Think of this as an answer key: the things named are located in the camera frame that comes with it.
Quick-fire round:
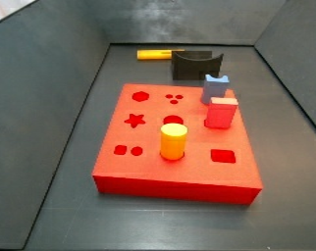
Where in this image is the red shape-sorter fixture block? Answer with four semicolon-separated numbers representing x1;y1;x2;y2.
94;83;264;205

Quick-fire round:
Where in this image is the red rectangular block peg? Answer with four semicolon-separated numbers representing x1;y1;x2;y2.
205;97;238;128

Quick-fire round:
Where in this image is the yellow square-circle object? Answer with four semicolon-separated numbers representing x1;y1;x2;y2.
137;49;181;60

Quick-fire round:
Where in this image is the blue notched block peg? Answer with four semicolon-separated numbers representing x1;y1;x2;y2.
202;75;229;104

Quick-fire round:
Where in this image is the yellow cylinder peg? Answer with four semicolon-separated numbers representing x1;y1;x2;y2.
159;124;189;160

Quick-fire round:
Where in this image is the black curved regrasp stand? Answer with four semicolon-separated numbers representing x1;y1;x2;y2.
171;51;224;80

